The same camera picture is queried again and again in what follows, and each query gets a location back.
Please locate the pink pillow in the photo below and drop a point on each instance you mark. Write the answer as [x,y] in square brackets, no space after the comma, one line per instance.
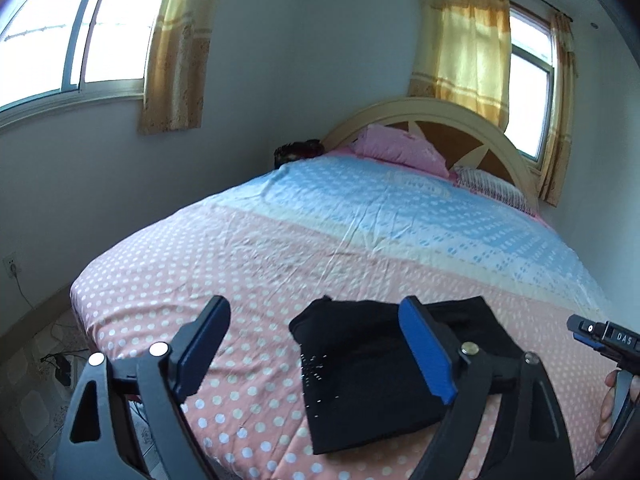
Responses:
[400,147]

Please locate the pink blue polka-dot bedspread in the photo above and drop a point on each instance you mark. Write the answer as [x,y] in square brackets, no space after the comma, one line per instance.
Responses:
[300,240]

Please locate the striped pillow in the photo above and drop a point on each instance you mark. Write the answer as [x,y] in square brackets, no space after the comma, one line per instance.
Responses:
[490,185]

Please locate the large sliding window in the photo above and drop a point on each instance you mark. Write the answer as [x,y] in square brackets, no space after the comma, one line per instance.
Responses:
[75,35]

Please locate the cream wooden headboard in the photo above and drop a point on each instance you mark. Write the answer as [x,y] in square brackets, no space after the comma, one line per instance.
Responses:
[450,135]

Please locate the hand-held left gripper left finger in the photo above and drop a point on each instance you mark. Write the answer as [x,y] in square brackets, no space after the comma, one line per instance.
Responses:
[200,345]

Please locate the black floor power strip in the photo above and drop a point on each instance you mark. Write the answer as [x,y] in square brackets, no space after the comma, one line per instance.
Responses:
[60,367]

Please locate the yellow patterned curtain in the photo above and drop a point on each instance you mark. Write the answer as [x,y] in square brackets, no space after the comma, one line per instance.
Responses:
[175,60]

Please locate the black pants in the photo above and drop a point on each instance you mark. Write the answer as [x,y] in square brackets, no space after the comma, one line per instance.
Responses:
[360,360]

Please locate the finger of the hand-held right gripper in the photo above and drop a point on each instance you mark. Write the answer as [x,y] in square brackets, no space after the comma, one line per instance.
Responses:
[587,330]

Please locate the person's right hand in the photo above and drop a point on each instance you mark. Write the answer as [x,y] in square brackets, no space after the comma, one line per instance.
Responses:
[607,410]

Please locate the small window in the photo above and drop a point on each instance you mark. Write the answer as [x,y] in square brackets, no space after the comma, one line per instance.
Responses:
[530,85]

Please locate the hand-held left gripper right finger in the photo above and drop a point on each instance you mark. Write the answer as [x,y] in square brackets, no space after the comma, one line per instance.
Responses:
[425,350]

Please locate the wide yellow curtain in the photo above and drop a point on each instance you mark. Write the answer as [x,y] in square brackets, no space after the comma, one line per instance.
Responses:
[465,50]

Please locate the narrow yellow curtain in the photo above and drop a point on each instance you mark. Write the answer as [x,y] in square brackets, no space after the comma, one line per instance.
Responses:
[560,110]

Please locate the dark bedside object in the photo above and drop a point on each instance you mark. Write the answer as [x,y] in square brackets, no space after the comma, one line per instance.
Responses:
[300,152]

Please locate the white wall socket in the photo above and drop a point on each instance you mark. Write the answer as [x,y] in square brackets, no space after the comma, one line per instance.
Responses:
[10,265]

